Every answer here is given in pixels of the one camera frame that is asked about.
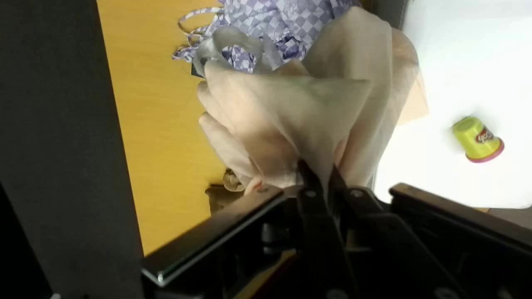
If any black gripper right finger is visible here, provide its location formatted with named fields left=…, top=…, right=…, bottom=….
left=328, top=169, right=486, bottom=299

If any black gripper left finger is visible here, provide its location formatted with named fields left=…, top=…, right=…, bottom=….
left=297, top=159, right=358, bottom=299

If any peach shirt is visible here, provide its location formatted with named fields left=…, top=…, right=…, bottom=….
left=197, top=7, right=421, bottom=191

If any yellow play-doh container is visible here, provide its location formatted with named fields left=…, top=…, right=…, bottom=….
left=451, top=116, right=505, bottom=163

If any upside down white bin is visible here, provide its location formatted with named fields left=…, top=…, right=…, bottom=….
left=375, top=0, right=532, bottom=208

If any purple checkered cloth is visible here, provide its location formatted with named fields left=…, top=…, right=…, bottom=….
left=172, top=0, right=357, bottom=73

